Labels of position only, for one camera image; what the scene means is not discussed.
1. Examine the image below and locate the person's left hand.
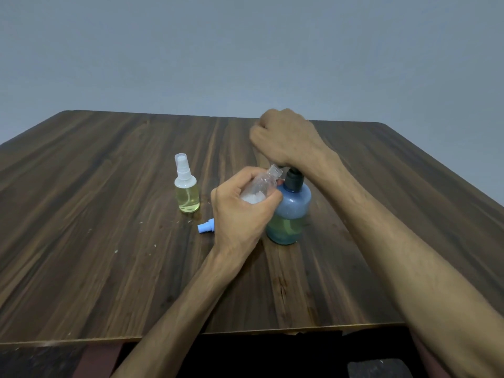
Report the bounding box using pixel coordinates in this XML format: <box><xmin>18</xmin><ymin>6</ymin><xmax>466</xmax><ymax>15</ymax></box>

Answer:
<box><xmin>210</xmin><ymin>166</ymin><xmax>284</xmax><ymax>264</ymax></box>

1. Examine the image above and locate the person's right hand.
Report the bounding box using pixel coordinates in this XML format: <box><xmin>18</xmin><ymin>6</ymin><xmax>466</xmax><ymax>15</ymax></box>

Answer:
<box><xmin>249</xmin><ymin>108</ymin><xmax>343</xmax><ymax>180</ymax></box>

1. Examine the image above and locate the blue-capped small spray bottle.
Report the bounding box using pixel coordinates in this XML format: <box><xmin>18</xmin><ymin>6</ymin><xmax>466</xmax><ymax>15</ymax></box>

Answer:
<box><xmin>239</xmin><ymin>164</ymin><xmax>285</xmax><ymax>204</ymax></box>

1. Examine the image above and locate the blue green pump bottle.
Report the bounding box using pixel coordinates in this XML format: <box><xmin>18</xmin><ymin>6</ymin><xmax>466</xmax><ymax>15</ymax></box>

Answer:
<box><xmin>265</xmin><ymin>166</ymin><xmax>312</xmax><ymax>246</ymax></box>

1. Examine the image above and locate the clear small bottle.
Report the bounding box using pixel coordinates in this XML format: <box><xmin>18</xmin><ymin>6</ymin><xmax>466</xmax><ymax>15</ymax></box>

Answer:
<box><xmin>174</xmin><ymin>175</ymin><xmax>201</xmax><ymax>214</ymax></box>

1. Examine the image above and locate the white spray cap with tube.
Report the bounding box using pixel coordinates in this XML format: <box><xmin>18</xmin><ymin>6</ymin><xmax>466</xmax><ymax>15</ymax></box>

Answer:
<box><xmin>174</xmin><ymin>153</ymin><xmax>192</xmax><ymax>181</ymax></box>

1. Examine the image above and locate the person's right forearm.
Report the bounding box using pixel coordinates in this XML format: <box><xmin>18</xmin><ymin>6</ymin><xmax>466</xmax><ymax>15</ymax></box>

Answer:
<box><xmin>313</xmin><ymin>157</ymin><xmax>504</xmax><ymax>378</ymax></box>

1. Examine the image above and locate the person's left forearm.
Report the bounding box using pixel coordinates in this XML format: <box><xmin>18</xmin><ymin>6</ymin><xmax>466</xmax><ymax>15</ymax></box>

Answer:
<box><xmin>112</xmin><ymin>249</ymin><xmax>245</xmax><ymax>378</ymax></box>

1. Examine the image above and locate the maroon table leg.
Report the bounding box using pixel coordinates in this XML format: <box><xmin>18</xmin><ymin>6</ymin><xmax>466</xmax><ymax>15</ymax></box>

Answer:
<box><xmin>77</xmin><ymin>344</ymin><xmax>123</xmax><ymax>378</ymax></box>
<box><xmin>409</xmin><ymin>332</ymin><xmax>442</xmax><ymax>378</ymax></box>

